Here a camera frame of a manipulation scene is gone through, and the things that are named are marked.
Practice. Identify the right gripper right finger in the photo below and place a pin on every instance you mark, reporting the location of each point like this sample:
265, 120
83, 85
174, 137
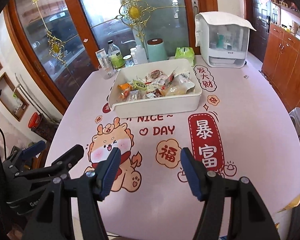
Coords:
249, 217

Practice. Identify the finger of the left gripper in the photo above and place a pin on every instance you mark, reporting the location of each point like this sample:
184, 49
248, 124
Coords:
68, 160
33, 150

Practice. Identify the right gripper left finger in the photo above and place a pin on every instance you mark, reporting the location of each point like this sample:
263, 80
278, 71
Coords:
52, 218

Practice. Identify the white orange snack packet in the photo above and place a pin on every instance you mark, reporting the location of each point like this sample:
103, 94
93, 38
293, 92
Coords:
125, 90

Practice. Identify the green pastry packet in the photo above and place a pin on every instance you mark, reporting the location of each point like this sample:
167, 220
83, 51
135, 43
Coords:
139, 85

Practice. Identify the dark red snack packet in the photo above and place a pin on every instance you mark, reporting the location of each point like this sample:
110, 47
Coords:
155, 74

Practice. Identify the popcorn clear bag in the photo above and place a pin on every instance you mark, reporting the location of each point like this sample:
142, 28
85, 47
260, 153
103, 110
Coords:
180, 85

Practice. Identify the large clear pastry packet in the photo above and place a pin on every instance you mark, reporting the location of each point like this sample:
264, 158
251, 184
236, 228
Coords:
135, 95

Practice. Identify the red container lid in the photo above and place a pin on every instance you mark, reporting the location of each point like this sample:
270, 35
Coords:
34, 120

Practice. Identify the clear drinking glass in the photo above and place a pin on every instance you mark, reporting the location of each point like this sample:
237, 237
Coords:
107, 72

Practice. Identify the glass bottle green label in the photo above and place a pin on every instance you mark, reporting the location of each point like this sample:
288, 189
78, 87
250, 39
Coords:
115, 55

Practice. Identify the small glass jar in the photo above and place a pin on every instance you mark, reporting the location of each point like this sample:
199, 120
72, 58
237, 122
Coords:
128, 59

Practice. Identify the white squeeze bottle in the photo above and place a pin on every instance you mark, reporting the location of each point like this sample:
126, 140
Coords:
141, 56

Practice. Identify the small white pill bottle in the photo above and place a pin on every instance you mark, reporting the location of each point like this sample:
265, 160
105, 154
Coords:
133, 54

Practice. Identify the white plastic storage bin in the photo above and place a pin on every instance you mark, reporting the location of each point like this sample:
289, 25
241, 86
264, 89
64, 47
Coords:
162, 87

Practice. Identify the teal canister brown lid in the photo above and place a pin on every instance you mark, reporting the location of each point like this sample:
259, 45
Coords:
156, 50

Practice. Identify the wooden cabinet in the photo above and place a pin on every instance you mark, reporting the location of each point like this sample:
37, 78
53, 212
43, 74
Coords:
281, 65

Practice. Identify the green tissue pack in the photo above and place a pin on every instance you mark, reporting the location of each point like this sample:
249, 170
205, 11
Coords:
185, 53

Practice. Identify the white countertop appliance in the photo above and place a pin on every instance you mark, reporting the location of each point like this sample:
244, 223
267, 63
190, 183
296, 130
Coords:
223, 46

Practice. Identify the white cloth on appliance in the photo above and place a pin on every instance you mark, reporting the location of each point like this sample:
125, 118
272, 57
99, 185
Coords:
219, 18

